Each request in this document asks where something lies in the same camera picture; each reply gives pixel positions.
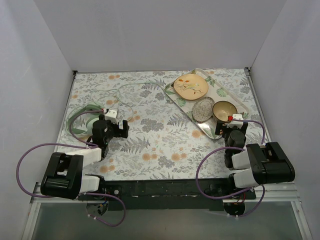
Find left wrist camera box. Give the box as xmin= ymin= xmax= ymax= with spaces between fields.
xmin=103 ymin=108 xmax=119 ymax=125

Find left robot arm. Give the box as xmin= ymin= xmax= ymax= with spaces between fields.
xmin=40 ymin=113 xmax=130 ymax=200

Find floral serving tray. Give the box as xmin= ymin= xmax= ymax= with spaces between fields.
xmin=165 ymin=68 xmax=250 ymax=140

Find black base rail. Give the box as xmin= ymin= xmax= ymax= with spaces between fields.
xmin=78 ymin=178 xmax=241 ymax=211

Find floral tablecloth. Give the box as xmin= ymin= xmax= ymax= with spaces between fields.
xmin=51 ymin=68 xmax=282 ymax=181

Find purple cable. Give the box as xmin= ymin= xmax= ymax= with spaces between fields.
xmin=195 ymin=119 xmax=266 ymax=218
xmin=16 ymin=108 xmax=127 ymax=228

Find cream bowl dark rim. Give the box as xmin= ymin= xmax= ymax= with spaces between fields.
xmin=212 ymin=100 xmax=238 ymax=122

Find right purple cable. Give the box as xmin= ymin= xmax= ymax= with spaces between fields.
xmin=195 ymin=119 xmax=266 ymax=218

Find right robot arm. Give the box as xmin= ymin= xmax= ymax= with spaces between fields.
xmin=215 ymin=120 xmax=296 ymax=199

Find yellow bird plate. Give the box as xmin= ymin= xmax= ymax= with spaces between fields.
xmin=173 ymin=73 xmax=209 ymax=101

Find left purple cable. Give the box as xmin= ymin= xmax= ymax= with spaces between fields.
xmin=16 ymin=108 xmax=127 ymax=228

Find speckled saucer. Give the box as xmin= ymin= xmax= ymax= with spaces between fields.
xmin=191 ymin=96 xmax=215 ymax=123

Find mint green headphones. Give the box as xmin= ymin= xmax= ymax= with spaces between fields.
xmin=65 ymin=81 xmax=169 ymax=139

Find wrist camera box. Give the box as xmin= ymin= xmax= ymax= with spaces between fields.
xmin=103 ymin=108 xmax=119 ymax=125
xmin=227 ymin=113 xmax=244 ymax=128

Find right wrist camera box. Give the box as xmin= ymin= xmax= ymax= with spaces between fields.
xmin=227 ymin=113 xmax=244 ymax=128

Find aluminium frame rail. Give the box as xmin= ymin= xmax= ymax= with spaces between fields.
xmin=30 ymin=183 xmax=300 ymax=204

